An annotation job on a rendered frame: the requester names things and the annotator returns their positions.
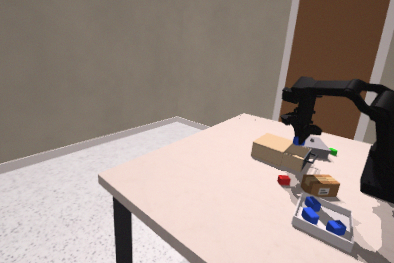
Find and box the small green block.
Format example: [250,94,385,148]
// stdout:
[329,148,338,156]

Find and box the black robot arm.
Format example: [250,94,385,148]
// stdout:
[281,76,394,178]

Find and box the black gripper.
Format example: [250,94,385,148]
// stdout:
[291,106,322,145]

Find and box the red block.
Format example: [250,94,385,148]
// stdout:
[277,175,291,185]

